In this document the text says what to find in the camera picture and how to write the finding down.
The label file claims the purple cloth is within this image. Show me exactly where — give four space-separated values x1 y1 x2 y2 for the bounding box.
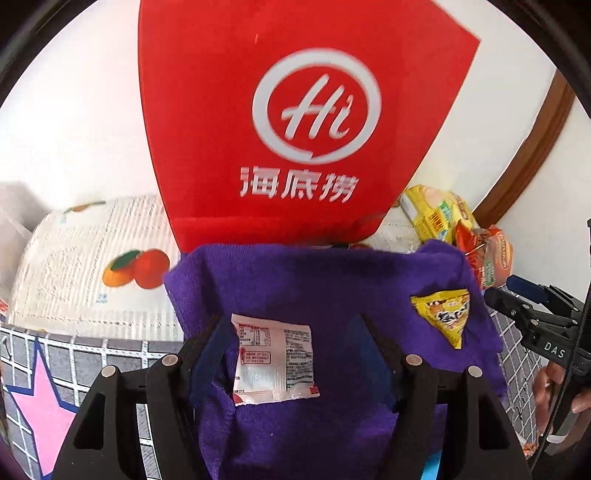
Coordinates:
164 239 509 480

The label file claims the red paper bag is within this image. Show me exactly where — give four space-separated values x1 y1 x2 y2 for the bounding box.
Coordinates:
137 0 482 254

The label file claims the orange-red snack bag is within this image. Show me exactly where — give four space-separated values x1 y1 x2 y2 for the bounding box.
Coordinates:
455 224 514 291

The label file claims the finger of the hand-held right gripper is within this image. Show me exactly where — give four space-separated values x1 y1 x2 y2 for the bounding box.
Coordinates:
484 287 548 340
507 275 583 319

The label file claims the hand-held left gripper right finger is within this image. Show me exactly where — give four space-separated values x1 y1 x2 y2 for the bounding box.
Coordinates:
355 314 532 480

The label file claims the yellow snack bag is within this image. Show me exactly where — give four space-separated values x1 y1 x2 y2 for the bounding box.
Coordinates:
398 184 481 245

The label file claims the yellow triangular snack packet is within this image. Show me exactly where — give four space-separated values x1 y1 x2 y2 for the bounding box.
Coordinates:
410 288 472 350

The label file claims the wooden wall trim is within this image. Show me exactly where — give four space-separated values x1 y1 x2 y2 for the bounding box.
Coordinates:
471 71 578 229

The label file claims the black cable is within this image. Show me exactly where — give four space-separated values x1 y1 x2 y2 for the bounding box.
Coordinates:
529 272 591 478

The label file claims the grey checkered bedsheet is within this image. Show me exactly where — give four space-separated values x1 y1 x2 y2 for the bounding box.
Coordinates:
0 309 550 480

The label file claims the person's right hand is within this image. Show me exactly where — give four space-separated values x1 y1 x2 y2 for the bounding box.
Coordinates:
532 359 591 437

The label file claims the white snack packet red print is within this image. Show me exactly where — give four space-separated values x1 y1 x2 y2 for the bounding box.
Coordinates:
230 313 321 406

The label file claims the orange print pillow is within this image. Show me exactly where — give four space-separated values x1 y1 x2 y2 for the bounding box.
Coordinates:
9 194 423 342

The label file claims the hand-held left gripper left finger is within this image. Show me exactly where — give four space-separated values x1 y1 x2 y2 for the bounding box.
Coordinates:
54 314 232 480

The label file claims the pink star patch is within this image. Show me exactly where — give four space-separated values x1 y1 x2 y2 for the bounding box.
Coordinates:
4 344 79 480

